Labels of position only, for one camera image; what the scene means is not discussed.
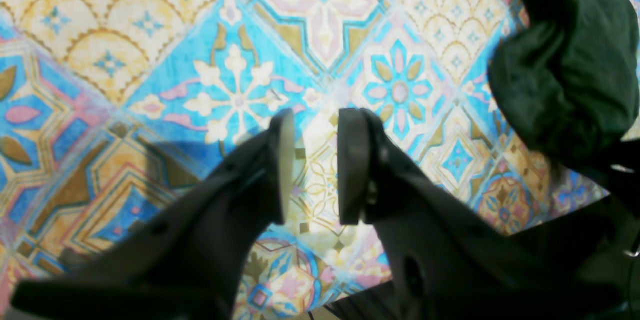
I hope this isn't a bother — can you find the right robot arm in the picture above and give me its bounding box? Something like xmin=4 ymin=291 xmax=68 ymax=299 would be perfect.
xmin=497 ymin=138 xmax=639 ymax=319

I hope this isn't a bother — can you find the patterned colourful tablecloth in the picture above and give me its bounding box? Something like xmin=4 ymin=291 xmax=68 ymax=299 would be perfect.
xmin=1 ymin=0 xmax=605 ymax=319

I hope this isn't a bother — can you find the dark green long-sleeve shirt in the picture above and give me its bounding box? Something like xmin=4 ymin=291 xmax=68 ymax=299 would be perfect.
xmin=487 ymin=0 xmax=639 ymax=166

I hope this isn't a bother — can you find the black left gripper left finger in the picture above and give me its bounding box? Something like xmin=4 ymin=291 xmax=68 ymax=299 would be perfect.
xmin=10 ymin=109 xmax=295 ymax=319

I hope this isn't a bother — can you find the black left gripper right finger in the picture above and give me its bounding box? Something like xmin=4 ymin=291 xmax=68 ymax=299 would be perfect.
xmin=337 ymin=108 xmax=624 ymax=319

